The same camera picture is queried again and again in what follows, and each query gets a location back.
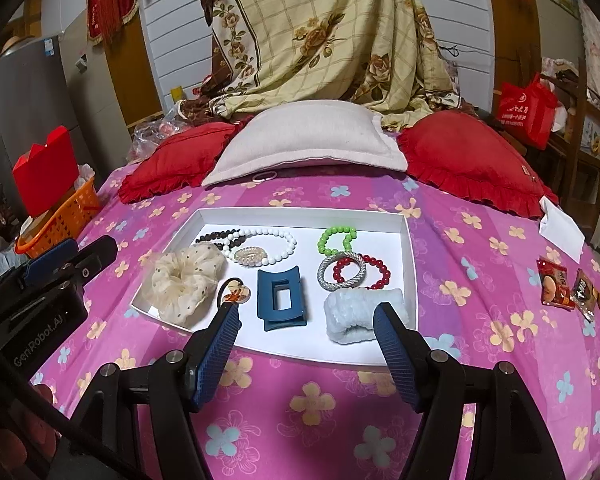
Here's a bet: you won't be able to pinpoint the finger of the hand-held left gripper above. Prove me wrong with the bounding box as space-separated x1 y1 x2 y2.
20 238 79 283
45 235 118 290

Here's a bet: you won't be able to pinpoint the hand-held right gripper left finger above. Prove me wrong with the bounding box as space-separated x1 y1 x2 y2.
60 302 241 480

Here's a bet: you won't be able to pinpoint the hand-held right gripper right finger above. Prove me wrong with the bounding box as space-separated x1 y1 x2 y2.
373 302 566 480

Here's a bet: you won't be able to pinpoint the light blue fluffy headband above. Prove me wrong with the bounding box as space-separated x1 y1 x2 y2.
324 287 411 345

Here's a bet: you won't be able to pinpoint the blue hair claw clip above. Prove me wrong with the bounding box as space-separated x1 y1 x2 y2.
256 262 312 332

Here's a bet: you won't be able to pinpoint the red bead bracelet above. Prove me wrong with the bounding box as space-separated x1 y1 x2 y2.
332 254 392 291

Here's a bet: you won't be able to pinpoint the clear crystal bracelet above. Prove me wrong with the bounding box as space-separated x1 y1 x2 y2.
231 246 268 266

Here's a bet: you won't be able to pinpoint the silver mesh bracelet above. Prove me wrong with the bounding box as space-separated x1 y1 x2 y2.
316 255 368 292

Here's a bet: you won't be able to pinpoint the dark bead bracelet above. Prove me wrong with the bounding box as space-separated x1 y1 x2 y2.
194 229 246 256

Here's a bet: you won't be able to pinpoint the white bead necklace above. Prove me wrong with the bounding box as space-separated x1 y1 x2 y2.
222 227 298 266

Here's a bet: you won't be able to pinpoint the white cardboard tray box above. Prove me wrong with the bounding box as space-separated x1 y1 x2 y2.
130 206 420 368

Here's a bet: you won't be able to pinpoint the green bead bracelet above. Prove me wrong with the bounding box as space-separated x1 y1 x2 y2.
317 226 358 258

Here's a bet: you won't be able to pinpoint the orange plastic basket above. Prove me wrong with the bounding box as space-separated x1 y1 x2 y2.
15 177 103 258

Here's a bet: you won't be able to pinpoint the red cardboard box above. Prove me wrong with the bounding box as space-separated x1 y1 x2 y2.
12 127 79 217

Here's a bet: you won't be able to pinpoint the cream dotted scrunchie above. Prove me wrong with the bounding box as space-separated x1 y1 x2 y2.
150 242 221 325

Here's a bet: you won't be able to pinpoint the pink floral bedsheet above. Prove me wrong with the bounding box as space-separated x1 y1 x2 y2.
27 160 600 480

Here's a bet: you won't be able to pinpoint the red ruffled pillow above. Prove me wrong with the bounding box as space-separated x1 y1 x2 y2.
119 119 253 205
396 110 553 220

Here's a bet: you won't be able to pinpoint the clear plastic bags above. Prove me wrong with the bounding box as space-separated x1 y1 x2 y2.
130 117 186 161

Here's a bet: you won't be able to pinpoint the grey refrigerator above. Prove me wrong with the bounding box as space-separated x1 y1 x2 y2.
0 35 106 241

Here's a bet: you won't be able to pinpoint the red snack packet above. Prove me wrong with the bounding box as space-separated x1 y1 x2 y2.
537 256 574 307

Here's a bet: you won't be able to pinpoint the dark snack packet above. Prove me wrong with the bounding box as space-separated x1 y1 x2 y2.
570 269 600 322

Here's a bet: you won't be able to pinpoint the grey pillow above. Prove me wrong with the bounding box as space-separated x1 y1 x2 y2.
201 100 408 188

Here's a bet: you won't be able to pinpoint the wooden chair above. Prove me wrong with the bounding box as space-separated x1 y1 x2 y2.
517 55 600 231

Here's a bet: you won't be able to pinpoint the red shopping bag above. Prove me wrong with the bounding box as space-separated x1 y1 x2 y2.
496 72 561 151

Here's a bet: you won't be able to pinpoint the cream floral blanket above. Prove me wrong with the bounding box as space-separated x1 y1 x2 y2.
177 0 476 131

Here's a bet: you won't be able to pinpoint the flower charm hair tie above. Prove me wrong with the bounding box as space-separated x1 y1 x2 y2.
215 276 255 311

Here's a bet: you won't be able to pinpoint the black cable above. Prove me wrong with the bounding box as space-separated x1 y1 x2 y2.
0 305 151 480

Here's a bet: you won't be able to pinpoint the red tasselled wall hanging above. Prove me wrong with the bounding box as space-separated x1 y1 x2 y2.
85 0 142 46

